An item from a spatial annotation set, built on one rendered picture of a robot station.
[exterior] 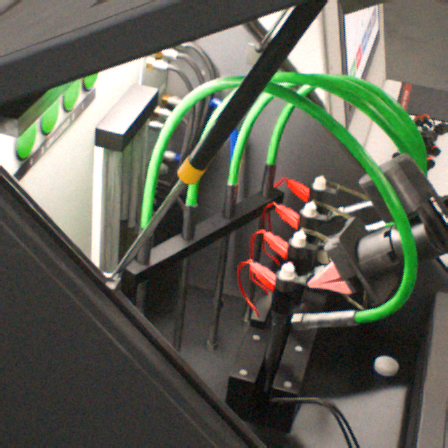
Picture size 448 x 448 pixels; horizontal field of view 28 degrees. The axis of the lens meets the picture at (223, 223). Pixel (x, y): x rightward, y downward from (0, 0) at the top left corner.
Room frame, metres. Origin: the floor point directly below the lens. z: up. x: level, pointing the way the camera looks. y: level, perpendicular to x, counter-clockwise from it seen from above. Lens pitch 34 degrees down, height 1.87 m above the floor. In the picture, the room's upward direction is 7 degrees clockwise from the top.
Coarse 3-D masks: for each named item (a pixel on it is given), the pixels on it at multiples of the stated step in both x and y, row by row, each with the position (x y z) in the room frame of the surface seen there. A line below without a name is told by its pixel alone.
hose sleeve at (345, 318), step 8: (336, 312) 0.85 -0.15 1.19; (344, 312) 0.84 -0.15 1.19; (352, 312) 0.83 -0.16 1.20; (304, 320) 0.86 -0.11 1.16; (312, 320) 0.86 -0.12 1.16; (320, 320) 0.85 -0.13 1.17; (328, 320) 0.84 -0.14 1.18; (336, 320) 0.84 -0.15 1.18; (344, 320) 0.83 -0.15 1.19; (352, 320) 0.83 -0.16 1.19
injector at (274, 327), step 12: (276, 276) 0.97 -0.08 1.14; (276, 288) 0.97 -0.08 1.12; (288, 288) 0.96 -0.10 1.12; (276, 300) 0.96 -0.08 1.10; (288, 300) 0.96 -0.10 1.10; (276, 312) 0.96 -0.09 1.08; (288, 312) 0.96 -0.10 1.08; (300, 312) 0.96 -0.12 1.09; (276, 324) 0.97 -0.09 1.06; (276, 336) 0.96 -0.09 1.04; (276, 348) 0.97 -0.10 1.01; (276, 360) 0.97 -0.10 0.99; (264, 372) 0.97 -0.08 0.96; (264, 384) 0.97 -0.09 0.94
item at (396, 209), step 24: (192, 96) 0.97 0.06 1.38; (288, 96) 0.90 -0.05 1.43; (168, 120) 0.99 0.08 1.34; (336, 120) 0.88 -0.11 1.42; (360, 144) 0.86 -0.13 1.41; (144, 192) 1.01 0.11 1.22; (384, 192) 0.83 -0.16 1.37; (144, 216) 1.01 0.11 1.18; (408, 240) 0.81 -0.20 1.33; (408, 264) 0.80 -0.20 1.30; (408, 288) 0.80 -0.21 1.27; (360, 312) 0.83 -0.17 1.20; (384, 312) 0.81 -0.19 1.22
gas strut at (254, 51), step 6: (282, 12) 1.30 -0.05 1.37; (282, 18) 1.30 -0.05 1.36; (276, 24) 1.30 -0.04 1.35; (270, 30) 1.30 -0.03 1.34; (270, 36) 1.30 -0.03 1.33; (264, 42) 1.30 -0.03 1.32; (252, 48) 1.30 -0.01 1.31; (258, 48) 1.30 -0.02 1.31; (264, 48) 1.30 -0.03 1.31; (246, 54) 1.30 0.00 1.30; (252, 54) 1.30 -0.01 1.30; (258, 54) 1.30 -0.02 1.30; (246, 60) 1.30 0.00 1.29; (252, 60) 1.30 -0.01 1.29
